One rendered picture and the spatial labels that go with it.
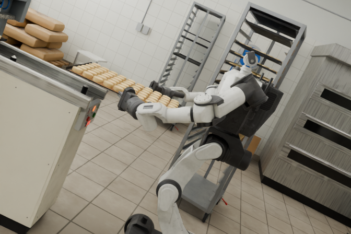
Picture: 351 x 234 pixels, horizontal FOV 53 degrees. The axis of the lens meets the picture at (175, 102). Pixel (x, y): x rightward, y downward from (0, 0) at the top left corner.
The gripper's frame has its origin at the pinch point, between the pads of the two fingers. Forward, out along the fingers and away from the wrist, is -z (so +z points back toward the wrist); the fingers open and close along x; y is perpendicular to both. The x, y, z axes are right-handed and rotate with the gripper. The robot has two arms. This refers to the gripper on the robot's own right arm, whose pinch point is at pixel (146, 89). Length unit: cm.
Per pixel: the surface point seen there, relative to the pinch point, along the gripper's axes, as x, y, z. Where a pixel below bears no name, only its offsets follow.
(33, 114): -30, -5, -58
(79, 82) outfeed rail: -12.2, -21.2, -31.3
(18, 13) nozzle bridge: 7, -75, -59
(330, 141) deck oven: -8, -15, 323
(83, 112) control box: -19.3, 7.2, -38.7
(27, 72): -11, -14, -65
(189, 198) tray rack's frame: -85, -6, 97
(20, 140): -46, -6, -59
